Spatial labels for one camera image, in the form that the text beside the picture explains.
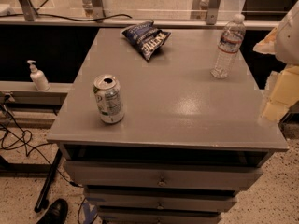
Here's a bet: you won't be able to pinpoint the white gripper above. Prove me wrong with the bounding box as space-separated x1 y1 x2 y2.
253 27 299 126

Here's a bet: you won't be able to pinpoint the blue chip bag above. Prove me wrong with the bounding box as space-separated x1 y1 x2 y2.
121 21 171 61

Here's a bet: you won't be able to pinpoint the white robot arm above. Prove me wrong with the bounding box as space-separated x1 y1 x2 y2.
253 1 299 123

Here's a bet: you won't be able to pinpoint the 7up soda can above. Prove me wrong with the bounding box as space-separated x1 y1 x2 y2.
93 74 124 124

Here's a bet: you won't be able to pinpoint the clear plastic water bottle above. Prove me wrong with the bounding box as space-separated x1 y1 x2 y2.
211 14 246 78

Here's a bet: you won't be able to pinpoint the grey drawer cabinet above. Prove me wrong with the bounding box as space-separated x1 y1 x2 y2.
46 27 290 224

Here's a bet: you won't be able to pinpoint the middle grey drawer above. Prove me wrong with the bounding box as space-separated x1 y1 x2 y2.
84 189 236 213

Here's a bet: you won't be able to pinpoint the grey drawer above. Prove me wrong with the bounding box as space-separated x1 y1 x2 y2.
64 161 263 190
98 208 221 224
84 189 236 213

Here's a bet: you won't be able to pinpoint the top grey drawer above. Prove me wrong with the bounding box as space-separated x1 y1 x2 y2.
64 161 263 190

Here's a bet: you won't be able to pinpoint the bottom grey drawer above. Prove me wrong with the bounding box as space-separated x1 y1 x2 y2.
98 208 221 224

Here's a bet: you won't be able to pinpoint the white pump soap bottle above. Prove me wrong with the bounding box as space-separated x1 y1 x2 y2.
27 60 50 91

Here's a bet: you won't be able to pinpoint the black shoe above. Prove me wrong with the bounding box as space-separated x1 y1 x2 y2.
36 199 68 224

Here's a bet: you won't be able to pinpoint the black metal table leg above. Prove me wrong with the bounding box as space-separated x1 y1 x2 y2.
34 150 62 213

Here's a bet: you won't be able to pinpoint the right metal frame post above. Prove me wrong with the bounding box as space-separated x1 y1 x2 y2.
206 0 221 25

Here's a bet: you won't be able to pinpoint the metal frame post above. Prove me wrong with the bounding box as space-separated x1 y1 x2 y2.
18 0 36 21
91 0 106 22
206 0 221 25

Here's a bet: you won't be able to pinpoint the middle metal frame post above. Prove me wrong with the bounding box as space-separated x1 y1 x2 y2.
91 0 106 22

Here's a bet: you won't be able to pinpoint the black cable on ledge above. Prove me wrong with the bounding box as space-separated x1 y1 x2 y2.
0 12 133 22

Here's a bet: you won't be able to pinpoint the left metal frame post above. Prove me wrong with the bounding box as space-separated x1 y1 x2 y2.
18 0 36 21

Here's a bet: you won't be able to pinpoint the black floor cables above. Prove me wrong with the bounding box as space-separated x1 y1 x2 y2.
0 91 82 189

